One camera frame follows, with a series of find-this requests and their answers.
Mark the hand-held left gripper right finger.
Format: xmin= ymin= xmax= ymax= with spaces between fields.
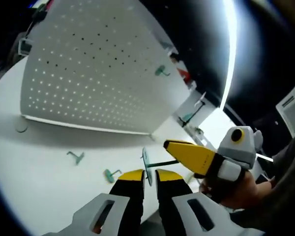
xmin=154 ymin=169 xmax=264 ymax=236

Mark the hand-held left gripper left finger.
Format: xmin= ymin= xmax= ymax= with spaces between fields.
xmin=45 ymin=169 xmax=146 ymax=236

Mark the green hook assembly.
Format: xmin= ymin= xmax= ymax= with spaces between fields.
xmin=141 ymin=147 xmax=179 ymax=187
xmin=66 ymin=150 xmax=86 ymax=166
xmin=154 ymin=64 xmax=172 ymax=77
xmin=103 ymin=168 xmax=122 ymax=184

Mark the white perforated mounting plate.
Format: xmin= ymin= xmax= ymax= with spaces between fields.
xmin=16 ymin=0 xmax=185 ymax=142

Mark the person's right hand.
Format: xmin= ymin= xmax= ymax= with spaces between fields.
xmin=199 ymin=171 xmax=259 ymax=209

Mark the electric scooter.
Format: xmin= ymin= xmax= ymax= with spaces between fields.
xmin=177 ymin=91 xmax=207 ymax=127

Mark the white ceiling air vent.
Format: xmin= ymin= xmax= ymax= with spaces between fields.
xmin=275 ymin=85 xmax=295 ymax=139

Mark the person's dark grey shirt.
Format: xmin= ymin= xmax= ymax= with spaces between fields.
xmin=230 ymin=132 xmax=295 ymax=233

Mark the ceiling light strip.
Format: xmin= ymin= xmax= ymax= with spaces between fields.
xmin=218 ymin=0 xmax=238 ymax=109

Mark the white cart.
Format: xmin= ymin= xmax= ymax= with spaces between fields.
xmin=18 ymin=37 xmax=33 ymax=56

